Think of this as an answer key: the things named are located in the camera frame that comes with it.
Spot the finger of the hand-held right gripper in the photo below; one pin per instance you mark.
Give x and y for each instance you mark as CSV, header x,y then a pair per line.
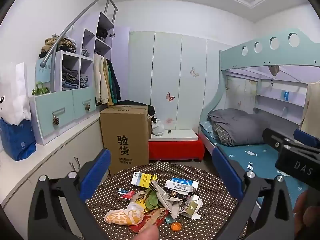
x,y
305,136
273,140

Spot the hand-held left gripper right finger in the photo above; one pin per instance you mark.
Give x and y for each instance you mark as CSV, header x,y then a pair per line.
x,y
227,175

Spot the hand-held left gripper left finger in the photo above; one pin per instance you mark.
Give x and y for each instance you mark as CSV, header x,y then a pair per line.
x,y
96,175

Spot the red snack wrapper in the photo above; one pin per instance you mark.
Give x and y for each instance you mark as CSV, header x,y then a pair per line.
x,y
160,216

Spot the person's right hand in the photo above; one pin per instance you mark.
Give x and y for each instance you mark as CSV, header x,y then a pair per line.
x,y
308,212

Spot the person's left hand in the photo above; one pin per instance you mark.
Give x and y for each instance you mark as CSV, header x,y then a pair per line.
x,y
148,234

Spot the teal candy-print bed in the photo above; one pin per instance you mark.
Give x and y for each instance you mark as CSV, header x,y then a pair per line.
x,y
255,157

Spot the cream hanging sweater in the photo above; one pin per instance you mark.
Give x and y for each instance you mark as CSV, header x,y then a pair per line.
x,y
311,107

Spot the brown dotted round table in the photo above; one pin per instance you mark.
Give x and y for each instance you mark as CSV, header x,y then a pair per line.
x,y
215,205

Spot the grey quilt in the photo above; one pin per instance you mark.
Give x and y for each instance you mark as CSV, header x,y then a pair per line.
x,y
240,127

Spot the small red box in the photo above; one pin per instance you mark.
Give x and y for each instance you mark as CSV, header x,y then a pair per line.
x,y
127,196

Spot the plaid pillow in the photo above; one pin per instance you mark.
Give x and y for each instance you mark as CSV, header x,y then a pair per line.
x,y
221,133

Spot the small blue box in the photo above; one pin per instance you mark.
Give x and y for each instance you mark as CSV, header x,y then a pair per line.
x,y
286,96

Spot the small white carton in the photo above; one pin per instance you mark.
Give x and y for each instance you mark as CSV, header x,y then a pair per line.
x,y
193,206

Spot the blue white medicine box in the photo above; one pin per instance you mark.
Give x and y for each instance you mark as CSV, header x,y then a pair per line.
x,y
181,183

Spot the orange snack bag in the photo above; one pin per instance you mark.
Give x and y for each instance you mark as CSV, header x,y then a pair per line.
x,y
122,216

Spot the yellow white medicine box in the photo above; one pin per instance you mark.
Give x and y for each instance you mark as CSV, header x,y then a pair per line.
x,y
145,179

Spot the brown cardboard box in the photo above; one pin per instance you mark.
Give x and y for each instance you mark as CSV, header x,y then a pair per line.
x,y
125,135

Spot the low white cabinet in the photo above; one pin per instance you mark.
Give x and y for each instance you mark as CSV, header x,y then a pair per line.
x,y
50,155

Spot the dark printed wrapper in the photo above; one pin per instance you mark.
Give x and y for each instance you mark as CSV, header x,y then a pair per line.
x,y
180,195

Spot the striped blue pillow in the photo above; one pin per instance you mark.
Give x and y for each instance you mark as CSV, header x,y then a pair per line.
x,y
206,127

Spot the red ottoman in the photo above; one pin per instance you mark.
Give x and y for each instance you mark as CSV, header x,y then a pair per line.
x,y
175,150

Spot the white board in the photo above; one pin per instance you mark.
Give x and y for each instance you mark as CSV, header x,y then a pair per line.
x,y
180,135

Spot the pile of litter packaging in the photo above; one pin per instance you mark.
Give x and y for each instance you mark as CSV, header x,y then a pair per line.
x,y
172,205

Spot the beige hat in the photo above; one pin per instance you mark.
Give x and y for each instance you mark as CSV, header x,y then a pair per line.
x,y
274,70

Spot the orange bottle cap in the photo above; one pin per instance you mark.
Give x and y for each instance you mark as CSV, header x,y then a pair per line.
x,y
176,226

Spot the small teal wrapper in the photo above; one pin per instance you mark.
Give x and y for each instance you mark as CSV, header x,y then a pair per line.
x,y
168,220

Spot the white plastic bag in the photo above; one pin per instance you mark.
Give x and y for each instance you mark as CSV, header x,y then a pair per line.
x,y
157,128

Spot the narrow teal drawer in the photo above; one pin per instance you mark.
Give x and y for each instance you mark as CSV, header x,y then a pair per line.
x,y
83,97

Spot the wide teal drawer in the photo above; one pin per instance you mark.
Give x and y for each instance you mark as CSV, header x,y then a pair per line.
x,y
50,105

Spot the black clothing heap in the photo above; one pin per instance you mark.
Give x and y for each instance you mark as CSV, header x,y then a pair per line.
x,y
150,110

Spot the yellow hanging garment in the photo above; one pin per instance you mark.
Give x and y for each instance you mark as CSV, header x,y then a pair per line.
x,y
108,90

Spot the blue plastic package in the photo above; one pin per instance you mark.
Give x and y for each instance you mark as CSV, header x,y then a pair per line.
x,y
15,140

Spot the green hanging garment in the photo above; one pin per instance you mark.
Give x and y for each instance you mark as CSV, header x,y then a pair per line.
x,y
111,85

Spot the folded blue jeans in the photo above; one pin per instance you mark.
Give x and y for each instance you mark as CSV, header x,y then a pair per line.
x,y
84,82

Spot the dark hanging jacket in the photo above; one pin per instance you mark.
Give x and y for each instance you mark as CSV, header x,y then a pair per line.
x,y
115,82

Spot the pink butterfly sticker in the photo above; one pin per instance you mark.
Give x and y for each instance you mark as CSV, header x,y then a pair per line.
x,y
170,97

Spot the green plant basket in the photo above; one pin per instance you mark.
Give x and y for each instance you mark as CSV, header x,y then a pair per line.
x,y
40,90

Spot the folded dark clothes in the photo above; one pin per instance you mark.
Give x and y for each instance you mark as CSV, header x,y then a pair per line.
x,y
70,76

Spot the pale butterfly sticker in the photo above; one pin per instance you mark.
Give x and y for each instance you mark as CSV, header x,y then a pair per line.
x,y
194,73

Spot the white paper shopping bag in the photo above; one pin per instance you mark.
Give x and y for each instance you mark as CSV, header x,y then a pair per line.
x,y
12,95

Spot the white wardrobe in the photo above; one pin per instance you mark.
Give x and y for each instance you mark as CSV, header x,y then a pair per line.
x,y
175,67

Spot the folded grey clothes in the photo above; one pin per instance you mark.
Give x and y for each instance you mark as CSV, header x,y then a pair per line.
x,y
85,52

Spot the khaki clothing pile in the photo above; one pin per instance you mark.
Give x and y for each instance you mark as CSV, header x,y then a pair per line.
x,y
65,43

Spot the black folded clothes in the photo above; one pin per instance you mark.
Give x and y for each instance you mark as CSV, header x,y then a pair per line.
x,y
102,33

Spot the white stepped shelf unit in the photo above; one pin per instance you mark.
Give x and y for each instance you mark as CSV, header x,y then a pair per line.
x,y
75,32

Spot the grey metal handrail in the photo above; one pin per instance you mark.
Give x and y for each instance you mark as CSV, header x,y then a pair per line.
x,y
72,23

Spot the white wall shelf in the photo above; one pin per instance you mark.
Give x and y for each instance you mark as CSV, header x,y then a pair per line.
x,y
277,105

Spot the pale teal bunk bed frame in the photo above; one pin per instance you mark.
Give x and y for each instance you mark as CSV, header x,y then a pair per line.
x,y
265,57

